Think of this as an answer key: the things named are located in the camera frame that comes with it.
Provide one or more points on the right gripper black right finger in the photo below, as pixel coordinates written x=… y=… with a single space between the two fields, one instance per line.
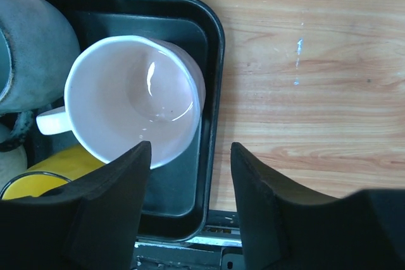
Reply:
x=285 y=225

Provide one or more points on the pink ceramic mug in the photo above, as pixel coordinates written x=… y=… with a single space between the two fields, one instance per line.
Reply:
x=126 y=89

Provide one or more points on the yellow mug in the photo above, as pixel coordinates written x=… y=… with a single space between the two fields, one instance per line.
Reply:
x=55 y=171

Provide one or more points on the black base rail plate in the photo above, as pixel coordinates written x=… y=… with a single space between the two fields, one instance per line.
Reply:
x=217 y=246

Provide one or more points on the grey ceramic mug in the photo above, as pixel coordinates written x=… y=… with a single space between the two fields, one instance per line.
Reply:
x=38 y=48

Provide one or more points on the black baking tray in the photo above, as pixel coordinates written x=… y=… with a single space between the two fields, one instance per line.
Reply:
x=177 y=193

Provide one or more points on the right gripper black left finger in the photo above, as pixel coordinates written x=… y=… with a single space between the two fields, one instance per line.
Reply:
x=89 y=223

